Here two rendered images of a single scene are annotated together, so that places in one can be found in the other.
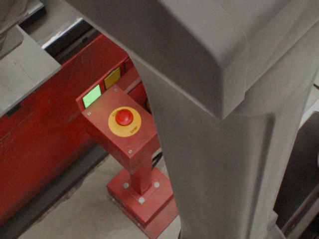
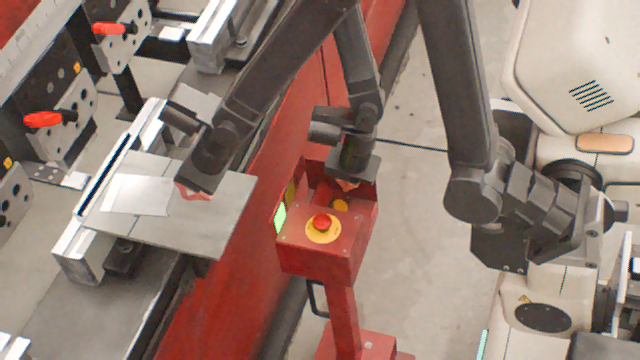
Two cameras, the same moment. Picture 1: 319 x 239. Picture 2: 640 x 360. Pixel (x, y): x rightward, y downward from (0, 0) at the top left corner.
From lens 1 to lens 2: 0.76 m
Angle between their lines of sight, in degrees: 16
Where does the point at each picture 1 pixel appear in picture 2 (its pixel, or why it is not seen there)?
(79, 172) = not seen: outside the picture
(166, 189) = (382, 346)
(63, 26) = not seen: hidden behind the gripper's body
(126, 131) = (330, 235)
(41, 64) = (240, 183)
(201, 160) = (450, 38)
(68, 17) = not seen: hidden behind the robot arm
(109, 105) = (299, 221)
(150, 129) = (352, 223)
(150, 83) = (425, 13)
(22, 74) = (228, 198)
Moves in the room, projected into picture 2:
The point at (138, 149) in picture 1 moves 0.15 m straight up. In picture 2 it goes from (351, 245) to (344, 200)
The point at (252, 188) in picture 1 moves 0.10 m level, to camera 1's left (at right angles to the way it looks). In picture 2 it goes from (472, 46) to (390, 77)
